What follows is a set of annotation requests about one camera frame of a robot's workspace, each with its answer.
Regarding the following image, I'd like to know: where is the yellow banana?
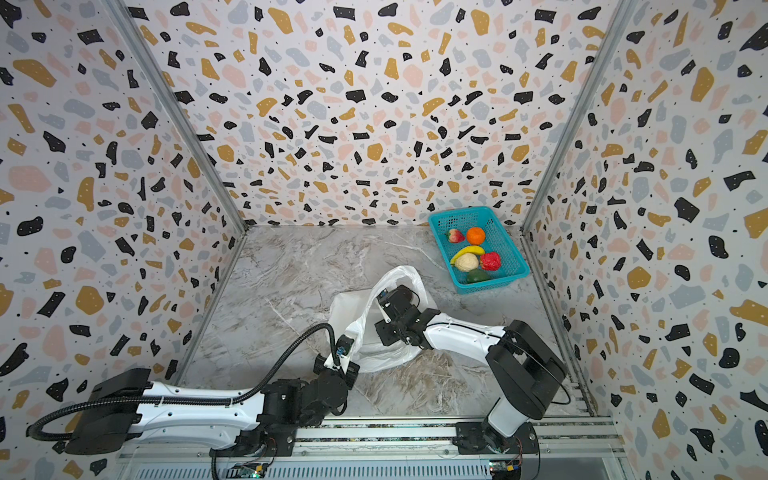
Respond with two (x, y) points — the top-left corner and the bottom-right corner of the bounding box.
(450, 245), (485, 265)

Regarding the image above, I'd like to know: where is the black corrugated cable conduit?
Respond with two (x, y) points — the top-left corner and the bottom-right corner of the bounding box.
(26, 322), (342, 442)

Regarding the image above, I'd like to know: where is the white plastic bag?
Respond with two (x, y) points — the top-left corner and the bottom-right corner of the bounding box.
(328, 265), (437, 373)

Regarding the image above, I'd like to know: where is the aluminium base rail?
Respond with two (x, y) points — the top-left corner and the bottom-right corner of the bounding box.
(114, 417), (634, 479)

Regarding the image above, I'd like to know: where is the green fruit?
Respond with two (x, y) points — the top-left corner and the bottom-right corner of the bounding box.
(466, 268), (491, 284)

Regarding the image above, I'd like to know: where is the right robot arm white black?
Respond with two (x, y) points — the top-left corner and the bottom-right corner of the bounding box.
(375, 285), (567, 454)

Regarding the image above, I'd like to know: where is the aluminium corner post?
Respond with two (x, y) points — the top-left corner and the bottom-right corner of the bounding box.
(103, 1), (247, 235)
(520, 0), (637, 236)

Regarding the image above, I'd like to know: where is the teal plastic mesh basket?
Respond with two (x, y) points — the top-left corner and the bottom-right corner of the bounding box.
(428, 207), (530, 294)

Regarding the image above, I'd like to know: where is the left aluminium corner post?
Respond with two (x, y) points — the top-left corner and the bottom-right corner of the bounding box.
(103, 1), (247, 235)

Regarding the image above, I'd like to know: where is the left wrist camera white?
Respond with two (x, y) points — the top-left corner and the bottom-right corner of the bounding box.
(335, 335), (354, 358)

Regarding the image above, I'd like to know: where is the red strawberry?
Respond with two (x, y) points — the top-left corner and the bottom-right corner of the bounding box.
(446, 228), (465, 244)

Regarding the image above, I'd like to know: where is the cream pear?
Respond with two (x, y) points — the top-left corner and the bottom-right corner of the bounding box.
(453, 253), (479, 272)

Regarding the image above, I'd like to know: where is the red apple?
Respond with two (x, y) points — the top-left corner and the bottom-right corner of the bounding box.
(479, 252), (502, 271)

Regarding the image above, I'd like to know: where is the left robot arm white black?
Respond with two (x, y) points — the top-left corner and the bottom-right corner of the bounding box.
(65, 356), (359, 457)

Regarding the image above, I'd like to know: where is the right aluminium corner post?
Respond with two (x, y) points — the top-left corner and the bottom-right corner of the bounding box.
(520, 0), (637, 236)

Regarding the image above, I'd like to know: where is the orange fruit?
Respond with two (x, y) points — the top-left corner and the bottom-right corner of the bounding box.
(466, 227), (486, 246)

